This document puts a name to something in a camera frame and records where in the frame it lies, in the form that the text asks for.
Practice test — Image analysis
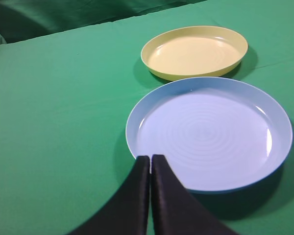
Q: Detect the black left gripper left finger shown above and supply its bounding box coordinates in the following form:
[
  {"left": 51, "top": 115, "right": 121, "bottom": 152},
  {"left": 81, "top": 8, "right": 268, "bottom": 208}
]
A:
[{"left": 69, "top": 156, "right": 150, "bottom": 235}]

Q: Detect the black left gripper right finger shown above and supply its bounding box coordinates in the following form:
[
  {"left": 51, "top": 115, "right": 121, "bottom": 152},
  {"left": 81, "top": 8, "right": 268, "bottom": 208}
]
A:
[{"left": 151, "top": 155, "right": 237, "bottom": 235}]

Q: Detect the light blue plastic plate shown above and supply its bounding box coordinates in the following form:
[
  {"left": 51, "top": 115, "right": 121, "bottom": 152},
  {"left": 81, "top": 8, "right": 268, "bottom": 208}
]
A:
[{"left": 125, "top": 77, "right": 293, "bottom": 194}]

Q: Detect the yellow plastic plate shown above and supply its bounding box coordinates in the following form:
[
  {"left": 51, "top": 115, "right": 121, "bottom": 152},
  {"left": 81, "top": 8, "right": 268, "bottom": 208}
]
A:
[{"left": 141, "top": 25, "right": 248, "bottom": 81}]

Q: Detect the green table cloth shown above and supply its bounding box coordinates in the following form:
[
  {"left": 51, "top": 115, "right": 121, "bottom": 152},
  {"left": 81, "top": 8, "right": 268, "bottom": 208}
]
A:
[{"left": 0, "top": 0, "right": 294, "bottom": 235}]

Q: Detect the green backdrop curtain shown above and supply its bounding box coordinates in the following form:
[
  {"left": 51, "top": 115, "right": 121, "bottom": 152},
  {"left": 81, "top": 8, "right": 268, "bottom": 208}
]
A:
[{"left": 0, "top": 0, "right": 195, "bottom": 44}]

